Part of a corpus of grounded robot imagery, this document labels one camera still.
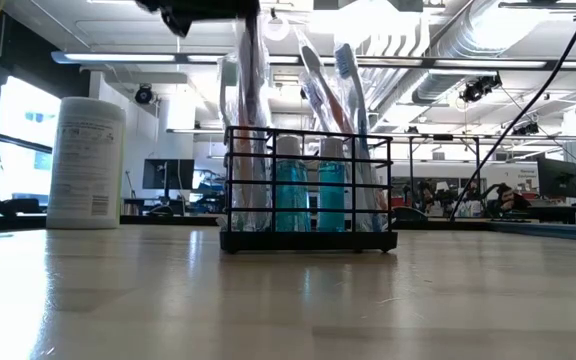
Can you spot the person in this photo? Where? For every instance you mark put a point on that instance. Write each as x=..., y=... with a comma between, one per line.
x=508, y=197

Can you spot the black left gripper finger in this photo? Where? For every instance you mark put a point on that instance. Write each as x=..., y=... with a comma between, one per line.
x=252, y=60

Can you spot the black ceiling spotlight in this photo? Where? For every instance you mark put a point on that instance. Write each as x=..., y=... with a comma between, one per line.
x=478, y=89

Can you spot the silver ceiling duct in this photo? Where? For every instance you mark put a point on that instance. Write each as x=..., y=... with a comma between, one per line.
x=468, y=35

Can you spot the pale orange toothbrush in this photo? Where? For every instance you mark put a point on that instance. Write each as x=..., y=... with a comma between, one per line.
x=264, y=70

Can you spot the blue mouthwash bottle white cap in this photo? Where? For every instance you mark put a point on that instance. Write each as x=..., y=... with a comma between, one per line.
x=292, y=197
x=331, y=197

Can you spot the white wipes canister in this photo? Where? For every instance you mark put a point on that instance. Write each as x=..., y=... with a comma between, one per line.
x=85, y=165

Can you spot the black computer monitor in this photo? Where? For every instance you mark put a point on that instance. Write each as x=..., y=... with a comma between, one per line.
x=557, y=177
x=168, y=174

